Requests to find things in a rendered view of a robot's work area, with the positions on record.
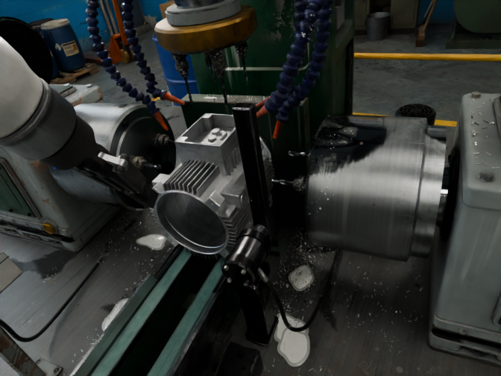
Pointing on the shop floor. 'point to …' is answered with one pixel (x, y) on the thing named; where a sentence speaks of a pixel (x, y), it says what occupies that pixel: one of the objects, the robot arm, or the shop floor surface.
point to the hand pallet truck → (120, 45)
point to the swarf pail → (377, 25)
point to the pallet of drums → (63, 50)
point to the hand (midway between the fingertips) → (142, 193)
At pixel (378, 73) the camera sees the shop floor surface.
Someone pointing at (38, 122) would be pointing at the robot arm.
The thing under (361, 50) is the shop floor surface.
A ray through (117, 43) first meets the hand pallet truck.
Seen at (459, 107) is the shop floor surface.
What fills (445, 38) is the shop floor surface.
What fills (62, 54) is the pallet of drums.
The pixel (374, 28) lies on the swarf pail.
